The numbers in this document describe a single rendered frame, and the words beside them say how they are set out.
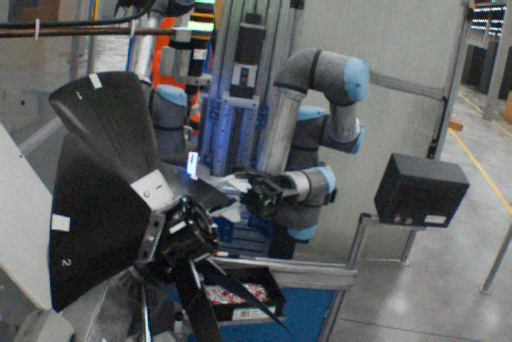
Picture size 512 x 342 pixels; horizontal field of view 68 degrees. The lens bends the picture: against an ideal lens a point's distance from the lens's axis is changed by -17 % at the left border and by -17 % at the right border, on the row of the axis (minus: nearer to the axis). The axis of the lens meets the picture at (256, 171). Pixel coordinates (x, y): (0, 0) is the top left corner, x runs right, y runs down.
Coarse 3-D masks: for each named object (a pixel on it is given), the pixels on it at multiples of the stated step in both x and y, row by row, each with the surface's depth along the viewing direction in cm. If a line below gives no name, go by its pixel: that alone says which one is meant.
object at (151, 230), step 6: (156, 216) 71; (162, 216) 73; (150, 222) 70; (162, 222) 74; (150, 228) 70; (156, 228) 72; (162, 228) 74; (150, 234) 71; (156, 234) 73; (144, 240) 70; (156, 240) 74; (144, 246) 70; (150, 246) 72; (150, 252) 73; (138, 258) 70; (144, 258) 72; (150, 258) 73
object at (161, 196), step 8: (152, 176) 81; (160, 176) 81; (136, 184) 79; (144, 184) 80; (152, 184) 81; (160, 184) 81; (152, 192) 80; (160, 192) 81; (168, 192) 82; (152, 200) 80; (160, 200) 81; (168, 200) 81; (152, 208) 79
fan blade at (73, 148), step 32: (64, 160) 49; (96, 160) 55; (64, 192) 49; (96, 192) 55; (128, 192) 62; (96, 224) 55; (128, 224) 62; (96, 256) 56; (128, 256) 65; (64, 288) 49
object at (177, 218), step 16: (160, 208) 79; (176, 208) 75; (192, 208) 78; (176, 224) 74; (192, 224) 74; (208, 224) 82; (160, 240) 74; (176, 240) 74; (192, 240) 74; (208, 240) 78; (160, 256) 76; (176, 256) 75; (192, 256) 75; (208, 256) 77; (144, 272) 74; (160, 272) 77; (176, 272) 83
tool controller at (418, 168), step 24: (408, 168) 122; (432, 168) 125; (456, 168) 127; (384, 192) 130; (408, 192) 123; (432, 192) 123; (456, 192) 123; (384, 216) 129; (408, 216) 128; (432, 216) 129
